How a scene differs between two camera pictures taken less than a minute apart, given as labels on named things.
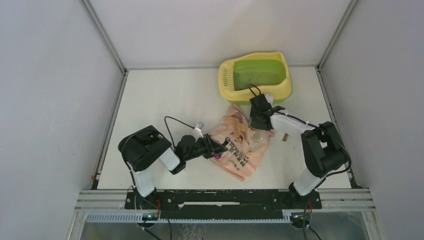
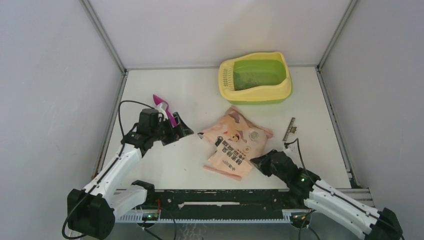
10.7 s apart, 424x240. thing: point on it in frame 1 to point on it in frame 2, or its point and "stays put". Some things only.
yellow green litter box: [243, 77] stays put
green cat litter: [247, 73] stays put
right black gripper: [252, 122] to [261, 163]
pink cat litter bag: [246, 146] stays put
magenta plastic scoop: [218, 156] to [158, 100]
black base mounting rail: [218, 204] stays put
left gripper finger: [217, 147] to [180, 130]
